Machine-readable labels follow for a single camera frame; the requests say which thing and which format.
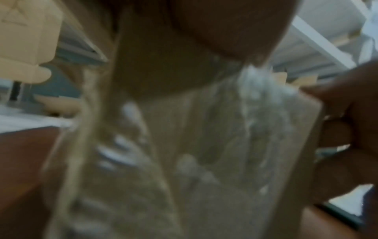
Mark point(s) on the person's left hand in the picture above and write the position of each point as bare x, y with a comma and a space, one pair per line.
221, 23

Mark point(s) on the person's right hand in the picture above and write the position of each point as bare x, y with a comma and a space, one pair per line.
354, 105

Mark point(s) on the taped cardboard box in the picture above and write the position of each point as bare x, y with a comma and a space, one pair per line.
192, 186

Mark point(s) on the folded flat cardboard box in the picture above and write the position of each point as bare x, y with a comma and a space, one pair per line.
56, 105

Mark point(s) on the large flat cardboard box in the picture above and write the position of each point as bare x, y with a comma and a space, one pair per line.
23, 35

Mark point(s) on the white metal shelf unit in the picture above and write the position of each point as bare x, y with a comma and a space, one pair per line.
319, 42

